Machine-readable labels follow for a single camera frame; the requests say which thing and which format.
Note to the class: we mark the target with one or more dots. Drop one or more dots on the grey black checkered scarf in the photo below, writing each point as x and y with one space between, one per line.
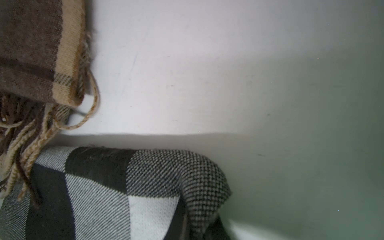
91 193

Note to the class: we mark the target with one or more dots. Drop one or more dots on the brown plaid fringed scarf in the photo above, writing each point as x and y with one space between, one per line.
46 83

